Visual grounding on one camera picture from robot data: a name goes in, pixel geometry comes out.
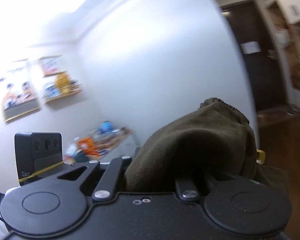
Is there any olive green sweatshirt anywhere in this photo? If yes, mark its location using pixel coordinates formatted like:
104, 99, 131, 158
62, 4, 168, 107
125, 98, 289, 193

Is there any black camera box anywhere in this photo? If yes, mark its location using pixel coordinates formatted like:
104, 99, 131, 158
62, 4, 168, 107
14, 132, 63, 186

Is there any white low cabinet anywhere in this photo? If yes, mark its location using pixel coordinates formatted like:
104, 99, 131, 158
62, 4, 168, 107
63, 121, 141, 164

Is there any dark brown door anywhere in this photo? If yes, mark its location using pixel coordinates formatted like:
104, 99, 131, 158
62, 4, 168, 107
221, 0, 293, 112

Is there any yellow red basket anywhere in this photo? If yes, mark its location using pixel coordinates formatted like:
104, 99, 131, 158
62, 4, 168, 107
256, 149, 266, 165

